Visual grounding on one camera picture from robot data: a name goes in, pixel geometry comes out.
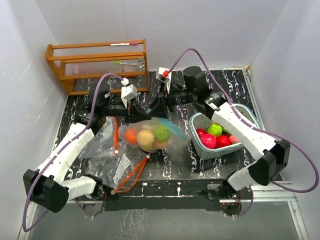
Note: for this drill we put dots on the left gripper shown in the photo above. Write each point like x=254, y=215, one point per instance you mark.
x=138, y=116

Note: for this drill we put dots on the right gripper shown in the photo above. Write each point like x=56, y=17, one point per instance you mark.
x=159, y=109

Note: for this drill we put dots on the orange pumpkin toy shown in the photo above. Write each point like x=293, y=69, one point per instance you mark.
x=131, y=136

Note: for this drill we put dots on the green custard apple toy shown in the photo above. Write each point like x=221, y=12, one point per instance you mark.
x=162, y=133

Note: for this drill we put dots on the yellow pear toy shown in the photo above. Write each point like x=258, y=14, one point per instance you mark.
x=145, y=137

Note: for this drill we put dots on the blue zipper plastic bag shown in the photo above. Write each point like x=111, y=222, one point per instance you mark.
x=177, y=135

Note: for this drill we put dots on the pink peach toy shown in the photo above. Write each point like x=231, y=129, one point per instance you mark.
x=160, y=144

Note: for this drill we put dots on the orange zipper bag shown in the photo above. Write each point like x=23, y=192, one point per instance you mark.
x=119, y=172
x=105, y=142

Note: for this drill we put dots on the red apple toy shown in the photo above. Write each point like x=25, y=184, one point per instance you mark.
x=222, y=141
x=200, y=132

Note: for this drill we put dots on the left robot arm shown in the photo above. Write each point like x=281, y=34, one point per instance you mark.
x=47, y=187

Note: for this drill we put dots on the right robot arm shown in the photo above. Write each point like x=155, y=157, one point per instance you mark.
x=270, y=156

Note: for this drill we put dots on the light blue plastic basket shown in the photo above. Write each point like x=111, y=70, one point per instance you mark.
x=199, y=120

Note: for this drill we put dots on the wooden shelf rack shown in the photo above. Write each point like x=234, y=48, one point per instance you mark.
x=72, y=62

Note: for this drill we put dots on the pink red dragonfruit toy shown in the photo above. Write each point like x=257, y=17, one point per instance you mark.
x=209, y=141

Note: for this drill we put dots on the green marker pen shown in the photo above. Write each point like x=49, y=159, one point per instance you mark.
x=124, y=63

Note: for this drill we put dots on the pink white marker pen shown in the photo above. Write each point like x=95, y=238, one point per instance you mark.
x=124, y=44

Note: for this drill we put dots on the pink fruit in basket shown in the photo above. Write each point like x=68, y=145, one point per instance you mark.
x=233, y=140

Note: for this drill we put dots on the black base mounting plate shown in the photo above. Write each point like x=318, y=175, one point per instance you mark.
x=166, y=194

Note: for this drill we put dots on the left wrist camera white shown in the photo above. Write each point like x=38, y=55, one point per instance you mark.
x=128, y=91

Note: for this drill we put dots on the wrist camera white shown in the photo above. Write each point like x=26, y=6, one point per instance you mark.
x=164, y=76
x=128, y=91

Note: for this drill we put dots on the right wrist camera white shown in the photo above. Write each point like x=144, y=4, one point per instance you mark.
x=164, y=76

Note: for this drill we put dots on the aluminium rail frame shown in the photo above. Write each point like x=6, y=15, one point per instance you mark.
x=272, y=213

